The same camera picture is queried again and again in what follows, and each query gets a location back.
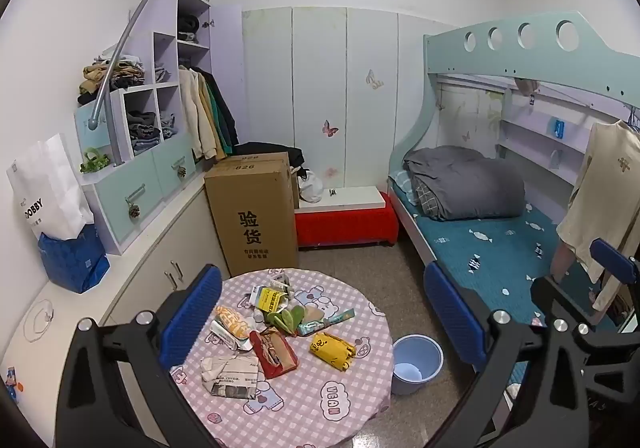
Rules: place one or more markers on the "white paper bag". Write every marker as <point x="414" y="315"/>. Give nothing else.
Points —
<point x="47" y="188"/>

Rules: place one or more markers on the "red snack packet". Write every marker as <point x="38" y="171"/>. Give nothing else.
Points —
<point x="272" y="355"/>

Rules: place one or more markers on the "beige paper scrap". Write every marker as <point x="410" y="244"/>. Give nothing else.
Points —
<point x="314" y="313"/>

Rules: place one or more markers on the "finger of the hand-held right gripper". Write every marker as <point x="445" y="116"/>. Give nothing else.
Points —
<point x="550" y="298"/>
<point x="612" y="260"/>

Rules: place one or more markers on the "blue plastic bucket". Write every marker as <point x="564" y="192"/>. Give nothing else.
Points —
<point x="415" y="368"/>

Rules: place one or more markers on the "blue shopping bag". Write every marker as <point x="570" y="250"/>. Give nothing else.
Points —
<point x="72" y="260"/>

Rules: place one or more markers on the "teal bunk bed frame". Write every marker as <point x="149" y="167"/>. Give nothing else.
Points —
<point x="500" y="52"/>

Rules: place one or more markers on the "clear octagonal lid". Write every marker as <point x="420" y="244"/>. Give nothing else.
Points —
<point x="40" y="323"/>

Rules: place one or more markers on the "cream hanging jacket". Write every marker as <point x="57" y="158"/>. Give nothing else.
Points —
<point x="192" y="112"/>

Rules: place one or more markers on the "beige butterfly sticker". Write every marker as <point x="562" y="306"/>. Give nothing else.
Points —
<point x="374" y="79"/>

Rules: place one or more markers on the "green hanging jacket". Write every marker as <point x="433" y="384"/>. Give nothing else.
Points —
<point x="220" y="122"/>

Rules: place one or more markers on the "newspaper bundle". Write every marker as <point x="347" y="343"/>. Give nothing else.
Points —
<point x="230" y="373"/>

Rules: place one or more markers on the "teal checked pillow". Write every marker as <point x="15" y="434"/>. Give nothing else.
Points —
<point x="400" y="185"/>

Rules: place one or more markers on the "plaid blanket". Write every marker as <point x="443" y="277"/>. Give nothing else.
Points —
<point x="425" y="198"/>

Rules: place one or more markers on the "long teal wrapper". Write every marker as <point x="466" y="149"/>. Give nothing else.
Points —
<point x="325" y="321"/>

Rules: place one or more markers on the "orange snack packet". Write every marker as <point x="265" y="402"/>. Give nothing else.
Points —
<point x="232" y="320"/>

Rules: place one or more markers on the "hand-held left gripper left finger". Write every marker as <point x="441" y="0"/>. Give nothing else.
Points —
<point x="192" y="313"/>

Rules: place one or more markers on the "pink butterfly sticker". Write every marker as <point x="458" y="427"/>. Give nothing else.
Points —
<point x="329" y="128"/>

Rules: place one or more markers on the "stack of dark clothes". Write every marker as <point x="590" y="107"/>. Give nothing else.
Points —
<point x="142" y="130"/>

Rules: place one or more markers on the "folded jeans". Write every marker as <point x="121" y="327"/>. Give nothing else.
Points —
<point x="168" y="125"/>

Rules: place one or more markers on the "pink flower sticker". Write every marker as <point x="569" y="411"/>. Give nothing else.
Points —
<point x="330" y="172"/>

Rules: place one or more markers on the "blue clothes hanger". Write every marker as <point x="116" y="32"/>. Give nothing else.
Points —
<point x="634" y="120"/>

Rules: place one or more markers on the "black hanging jacket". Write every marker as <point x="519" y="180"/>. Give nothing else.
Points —
<point x="225" y="107"/>

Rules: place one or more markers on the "small blue box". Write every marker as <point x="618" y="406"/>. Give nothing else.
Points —
<point x="558" y="127"/>

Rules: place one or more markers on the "yellow hanging jacket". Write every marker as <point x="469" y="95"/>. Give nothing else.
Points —
<point x="210" y="122"/>

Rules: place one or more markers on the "white plastic bag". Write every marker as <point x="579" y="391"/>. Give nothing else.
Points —
<point x="311" y="188"/>

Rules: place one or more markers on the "purple stair cabinet teal drawers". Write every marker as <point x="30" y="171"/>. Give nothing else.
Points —
<point x="150" y="177"/>

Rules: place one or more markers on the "yellow medicine box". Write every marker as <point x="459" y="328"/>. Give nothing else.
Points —
<point x="272" y="299"/>

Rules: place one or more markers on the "brown cloth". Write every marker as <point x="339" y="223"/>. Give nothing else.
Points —
<point x="526" y="85"/>

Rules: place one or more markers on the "pile of folded olive clothes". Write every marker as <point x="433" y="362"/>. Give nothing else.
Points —
<point x="107" y="77"/>

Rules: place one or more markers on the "teal candy print sheet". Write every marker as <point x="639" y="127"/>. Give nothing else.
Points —
<point x="490" y="258"/>

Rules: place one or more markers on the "white box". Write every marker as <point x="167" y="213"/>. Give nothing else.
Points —
<point x="222" y="338"/>

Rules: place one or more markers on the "tall cardboard box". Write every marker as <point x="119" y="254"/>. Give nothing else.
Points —
<point x="250" y="218"/>

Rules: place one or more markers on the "green plastic toy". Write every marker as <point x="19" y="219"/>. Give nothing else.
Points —
<point x="93" y="161"/>

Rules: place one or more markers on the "folded black clothes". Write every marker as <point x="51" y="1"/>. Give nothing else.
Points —
<point x="189" y="27"/>

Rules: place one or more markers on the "black clothes heap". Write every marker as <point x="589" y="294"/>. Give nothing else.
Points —
<point x="270" y="151"/>

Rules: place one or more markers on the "grey duvet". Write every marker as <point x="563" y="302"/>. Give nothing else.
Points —
<point x="470" y="177"/>

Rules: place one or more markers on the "red covered bench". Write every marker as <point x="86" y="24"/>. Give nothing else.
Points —
<point x="345" y="228"/>

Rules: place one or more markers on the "white board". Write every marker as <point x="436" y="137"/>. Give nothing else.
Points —
<point x="350" y="199"/>

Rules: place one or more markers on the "folded grey clothes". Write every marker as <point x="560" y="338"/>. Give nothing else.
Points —
<point x="160" y="73"/>

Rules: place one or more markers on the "grey metal handrail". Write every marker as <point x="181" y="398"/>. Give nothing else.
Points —
<point x="107" y="92"/>

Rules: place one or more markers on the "small colourful toy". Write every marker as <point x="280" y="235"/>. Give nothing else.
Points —
<point x="12" y="384"/>

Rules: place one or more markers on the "yellow snack packet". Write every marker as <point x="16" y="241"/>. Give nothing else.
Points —
<point x="330" y="350"/>

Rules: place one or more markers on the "round table pink checked cloth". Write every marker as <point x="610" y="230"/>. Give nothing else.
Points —
<point x="320" y="398"/>

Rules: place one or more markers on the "white shelf bracket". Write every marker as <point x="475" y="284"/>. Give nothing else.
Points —
<point x="556" y="158"/>

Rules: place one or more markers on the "green packet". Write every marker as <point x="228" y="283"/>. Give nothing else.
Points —
<point x="286" y="319"/>

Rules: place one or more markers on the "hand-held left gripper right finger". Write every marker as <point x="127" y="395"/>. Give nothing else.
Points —
<point x="452" y="315"/>

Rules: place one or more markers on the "beige long-sleeve shirt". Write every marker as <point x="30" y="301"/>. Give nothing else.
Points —
<point x="605" y="188"/>

